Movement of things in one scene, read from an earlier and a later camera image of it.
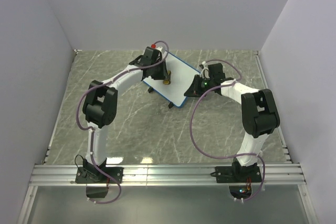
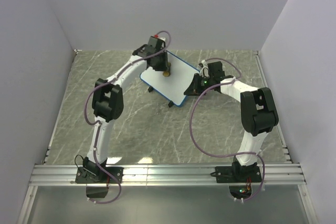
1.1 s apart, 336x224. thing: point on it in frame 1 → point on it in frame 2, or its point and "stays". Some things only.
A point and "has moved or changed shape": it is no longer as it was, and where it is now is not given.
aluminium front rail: x=162 y=174 stays
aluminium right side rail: x=256 y=52 stays
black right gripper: x=193 y=90 stays
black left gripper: x=163 y=73 → x=164 y=66
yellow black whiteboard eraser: x=167 y=81 has moved or changed shape
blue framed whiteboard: x=181 y=75 stays
